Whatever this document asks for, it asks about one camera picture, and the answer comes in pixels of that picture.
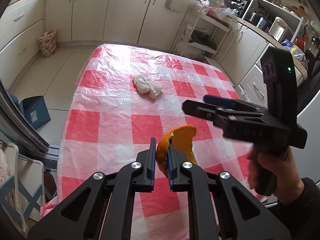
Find orange peel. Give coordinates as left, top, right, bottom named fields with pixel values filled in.
left=156, top=125, right=197, bottom=178

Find white tissue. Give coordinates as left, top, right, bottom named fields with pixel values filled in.
left=133, top=74, right=164, bottom=100

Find dark sleeve right forearm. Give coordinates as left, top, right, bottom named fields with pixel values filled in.
left=268, top=178, right=320, bottom=239

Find white kitchen cabinets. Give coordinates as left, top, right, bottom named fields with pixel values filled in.
left=1, top=0, right=273, bottom=103

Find person's right hand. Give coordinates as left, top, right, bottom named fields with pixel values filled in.
left=246, top=146, right=306, bottom=204

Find white shelf trolley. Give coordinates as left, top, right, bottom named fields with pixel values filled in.
left=171, top=4, right=231, bottom=58

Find white refrigerator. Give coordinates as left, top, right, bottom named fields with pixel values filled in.
left=293, top=93, right=320, bottom=183

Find white electric kettle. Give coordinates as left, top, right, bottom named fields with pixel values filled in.
left=268, top=17, right=293, bottom=43

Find blue box on floor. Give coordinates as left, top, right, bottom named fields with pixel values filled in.
left=19, top=95, right=51, bottom=130

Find white blue folding rack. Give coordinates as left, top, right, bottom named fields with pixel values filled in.
left=1, top=142, right=46, bottom=236

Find floral waste basket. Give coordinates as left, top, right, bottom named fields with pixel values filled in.
left=37, top=29, right=56, bottom=58

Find black tracker camera box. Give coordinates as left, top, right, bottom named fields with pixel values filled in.
left=260, top=47, right=297, bottom=127

